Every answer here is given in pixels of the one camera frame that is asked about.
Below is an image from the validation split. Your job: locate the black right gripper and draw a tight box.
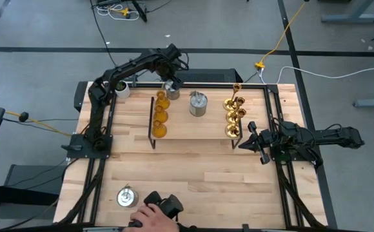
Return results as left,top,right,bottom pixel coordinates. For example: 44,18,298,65
238,121,273,166

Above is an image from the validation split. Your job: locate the scented candle tin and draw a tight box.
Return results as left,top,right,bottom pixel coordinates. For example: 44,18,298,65
164,80,181,101
116,184,140,208
188,91,208,117

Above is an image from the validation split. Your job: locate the tall brass candlestick holder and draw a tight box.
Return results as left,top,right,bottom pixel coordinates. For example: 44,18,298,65
225,96,246,125
222,82,242,111
224,108,248,139

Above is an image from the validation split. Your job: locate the amber ribbed glass candle holder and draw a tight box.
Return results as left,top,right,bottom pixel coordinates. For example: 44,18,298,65
151,120,168,139
153,104,169,124
155,90,171,110

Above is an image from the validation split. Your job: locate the small plant in white pot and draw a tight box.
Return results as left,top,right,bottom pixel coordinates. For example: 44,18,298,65
113,81,132,99

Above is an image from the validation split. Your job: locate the black handheld device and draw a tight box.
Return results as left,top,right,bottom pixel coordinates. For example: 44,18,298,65
143,190,184,220

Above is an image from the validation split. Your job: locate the person's hand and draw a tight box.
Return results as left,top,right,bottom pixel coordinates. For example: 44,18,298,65
122,203,180,232

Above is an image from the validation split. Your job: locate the wooden desk with grey legs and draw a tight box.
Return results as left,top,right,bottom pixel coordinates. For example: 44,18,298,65
320,0,374,108

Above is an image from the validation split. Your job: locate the wooden shelf riser black frame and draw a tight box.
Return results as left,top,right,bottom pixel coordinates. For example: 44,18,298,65
147,95,243,151

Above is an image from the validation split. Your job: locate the yellow extension cable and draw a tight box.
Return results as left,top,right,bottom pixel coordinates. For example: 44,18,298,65
254,0,308,70

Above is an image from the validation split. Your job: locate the white and yellow cable bundle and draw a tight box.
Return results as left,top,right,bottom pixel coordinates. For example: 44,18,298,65
95,3,141,22

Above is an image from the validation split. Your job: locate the black floor cable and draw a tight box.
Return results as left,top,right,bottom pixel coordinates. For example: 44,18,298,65
89,0,119,68

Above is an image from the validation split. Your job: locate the black aluminium rig frame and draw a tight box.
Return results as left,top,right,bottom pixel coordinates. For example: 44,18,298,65
53,80,339,232

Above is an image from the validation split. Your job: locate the white floor cable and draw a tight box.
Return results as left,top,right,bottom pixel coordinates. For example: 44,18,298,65
276,61,374,84

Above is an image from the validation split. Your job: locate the yellow cable with black plug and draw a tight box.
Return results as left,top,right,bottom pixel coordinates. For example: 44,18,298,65
5,111,72,137

